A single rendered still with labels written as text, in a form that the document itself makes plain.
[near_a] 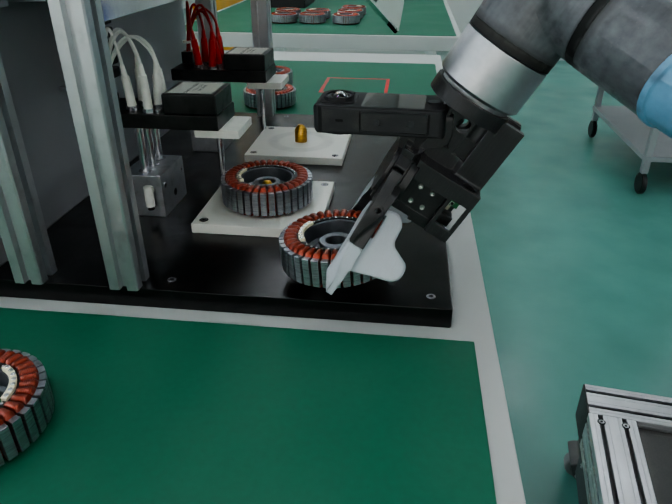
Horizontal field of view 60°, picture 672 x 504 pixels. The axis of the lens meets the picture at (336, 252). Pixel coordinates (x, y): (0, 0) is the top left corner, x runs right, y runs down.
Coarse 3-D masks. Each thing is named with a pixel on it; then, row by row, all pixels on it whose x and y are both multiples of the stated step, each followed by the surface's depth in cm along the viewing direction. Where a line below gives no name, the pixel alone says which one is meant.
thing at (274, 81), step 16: (240, 48) 91; (256, 48) 91; (272, 48) 91; (192, 64) 92; (208, 64) 91; (224, 64) 87; (240, 64) 87; (256, 64) 87; (272, 64) 92; (176, 80) 89; (192, 80) 89; (208, 80) 88; (224, 80) 88; (240, 80) 88; (256, 80) 88; (272, 80) 89; (288, 80) 93
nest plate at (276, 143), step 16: (272, 128) 101; (288, 128) 101; (256, 144) 93; (272, 144) 93; (288, 144) 93; (304, 144) 93; (320, 144) 93; (336, 144) 93; (272, 160) 89; (288, 160) 89; (304, 160) 89; (320, 160) 88; (336, 160) 88
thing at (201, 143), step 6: (192, 132) 93; (192, 138) 93; (198, 138) 93; (204, 138) 93; (210, 138) 93; (216, 138) 93; (192, 144) 94; (198, 144) 93; (204, 144) 93; (210, 144) 93; (216, 144) 93; (228, 144) 96; (198, 150) 94; (204, 150) 94; (210, 150) 94; (216, 150) 94
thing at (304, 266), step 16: (304, 224) 59; (320, 224) 60; (336, 224) 61; (352, 224) 60; (288, 240) 56; (304, 240) 57; (320, 240) 58; (336, 240) 59; (288, 256) 55; (304, 256) 54; (320, 256) 54; (288, 272) 56; (304, 272) 54; (320, 272) 54; (352, 272) 54
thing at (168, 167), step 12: (168, 156) 76; (180, 156) 76; (132, 168) 72; (156, 168) 72; (168, 168) 72; (180, 168) 76; (144, 180) 70; (156, 180) 70; (168, 180) 72; (180, 180) 76; (156, 192) 71; (168, 192) 73; (180, 192) 77; (144, 204) 72; (156, 204) 72; (168, 204) 73
